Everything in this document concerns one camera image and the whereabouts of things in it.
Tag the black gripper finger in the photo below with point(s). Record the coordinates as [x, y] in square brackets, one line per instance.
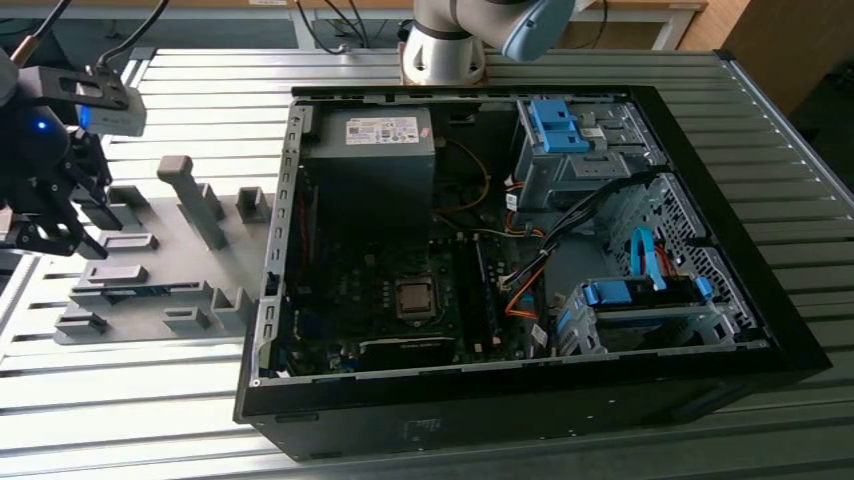
[40, 232]
[90, 170]

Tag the grey parts rack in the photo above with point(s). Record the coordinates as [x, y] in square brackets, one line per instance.
[161, 260]

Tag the grey power supply unit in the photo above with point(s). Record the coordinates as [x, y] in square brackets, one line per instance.
[334, 147]

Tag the green motherboard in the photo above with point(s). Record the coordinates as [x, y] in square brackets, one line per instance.
[347, 300]

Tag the CPU socket with CPU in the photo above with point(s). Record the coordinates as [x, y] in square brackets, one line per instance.
[415, 296]

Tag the black graphics card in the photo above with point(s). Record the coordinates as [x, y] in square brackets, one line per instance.
[407, 352]

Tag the blue plastic drive latch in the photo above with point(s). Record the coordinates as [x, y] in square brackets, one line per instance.
[554, 135]

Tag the black open PC case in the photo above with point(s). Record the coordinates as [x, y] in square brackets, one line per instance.
[467, 415]

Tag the grey metal drive cage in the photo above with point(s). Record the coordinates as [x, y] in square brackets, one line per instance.
[588, 175]

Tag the hard disk in blue carrier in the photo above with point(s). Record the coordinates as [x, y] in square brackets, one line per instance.
[610, 292]

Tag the grey metal disk bay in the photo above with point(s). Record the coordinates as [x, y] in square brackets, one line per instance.
[668, 320]

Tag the wooden cabinet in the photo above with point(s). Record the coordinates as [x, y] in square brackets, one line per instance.
[788, 50]

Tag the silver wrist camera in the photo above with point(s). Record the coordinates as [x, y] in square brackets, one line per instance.
[117, 120]

